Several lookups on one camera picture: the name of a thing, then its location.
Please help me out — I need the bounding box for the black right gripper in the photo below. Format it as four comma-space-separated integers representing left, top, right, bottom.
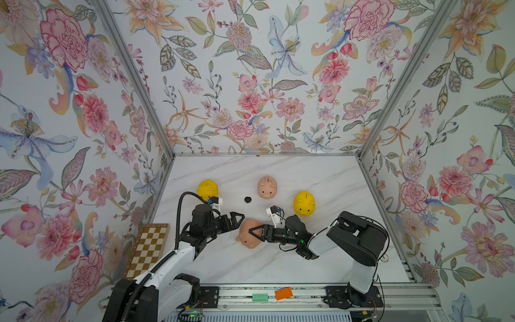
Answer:
251, 225, 301, 248

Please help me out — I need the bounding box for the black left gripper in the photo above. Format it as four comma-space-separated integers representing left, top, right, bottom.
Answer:
203, 213, 245, 240

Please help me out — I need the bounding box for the pink piggy bank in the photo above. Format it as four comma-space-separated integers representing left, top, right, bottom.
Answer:
257, 176, 278, 199
236, 219, 263, 250

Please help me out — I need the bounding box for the yellow piggy bank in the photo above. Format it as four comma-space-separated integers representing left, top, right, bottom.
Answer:
293, 191, 316, 217
197, 179, 219, 201

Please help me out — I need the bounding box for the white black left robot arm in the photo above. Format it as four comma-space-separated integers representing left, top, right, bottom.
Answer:
103, 204, 245, 321

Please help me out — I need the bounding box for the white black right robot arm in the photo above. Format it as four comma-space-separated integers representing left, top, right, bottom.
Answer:
245, 211, 389, 295

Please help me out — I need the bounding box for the orange tag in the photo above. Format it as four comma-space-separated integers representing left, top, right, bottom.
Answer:
275, 287, 294, 301

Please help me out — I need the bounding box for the green terminal block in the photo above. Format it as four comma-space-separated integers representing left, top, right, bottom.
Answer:
252, 293, 269, 303

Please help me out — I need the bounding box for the wooden checker board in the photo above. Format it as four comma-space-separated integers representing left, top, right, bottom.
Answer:
123, 224, 170, 280

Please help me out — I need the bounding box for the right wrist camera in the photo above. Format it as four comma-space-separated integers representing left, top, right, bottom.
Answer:
266, 205, 284, 228

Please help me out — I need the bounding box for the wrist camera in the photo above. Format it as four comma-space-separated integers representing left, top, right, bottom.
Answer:
266, 205, 284, 228
207, 197, 223, 213

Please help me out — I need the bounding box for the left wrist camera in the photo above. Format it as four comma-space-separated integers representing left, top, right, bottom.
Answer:
207, 197, 223, 213

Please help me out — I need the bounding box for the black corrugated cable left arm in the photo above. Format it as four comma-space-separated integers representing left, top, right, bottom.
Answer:
120, 191, 208, 322

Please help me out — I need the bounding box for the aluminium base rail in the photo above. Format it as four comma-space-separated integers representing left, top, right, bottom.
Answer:
98, 283, 441, 313

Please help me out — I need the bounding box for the aluminium frame corner post left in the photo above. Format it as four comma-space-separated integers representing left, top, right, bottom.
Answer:
92, 0, 175, 161

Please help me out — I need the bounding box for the aluminium frame corner post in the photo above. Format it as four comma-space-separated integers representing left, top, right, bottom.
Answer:
92, 0, 175, 161
356, 0, 454, 162

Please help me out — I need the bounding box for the aluminium frame corner post right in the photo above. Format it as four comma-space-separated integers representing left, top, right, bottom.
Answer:
356, 0, 454, 162

